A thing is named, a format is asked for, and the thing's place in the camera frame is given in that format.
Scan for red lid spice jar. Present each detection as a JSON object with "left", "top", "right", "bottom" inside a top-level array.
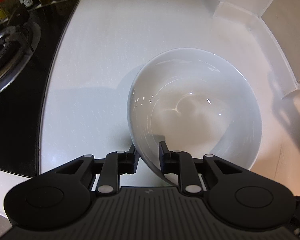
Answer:
[{"left": 0, "top": 0, "right": 21, "bottom": 19}]

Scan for black glass gas stove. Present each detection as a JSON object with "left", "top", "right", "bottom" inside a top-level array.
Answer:
[{"left": 0, "top": 0, "right": 79, "bottom": 177}]

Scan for white ceramic bowl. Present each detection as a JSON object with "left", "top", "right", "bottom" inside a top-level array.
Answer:
[{"left": 127, "top": 48, "right": 262, "bottom": 185}]

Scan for round gas burner grate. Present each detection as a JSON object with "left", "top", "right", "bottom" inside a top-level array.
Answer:
[{"left": 0, "top": 21, "right": 42, "bottom": 93}]

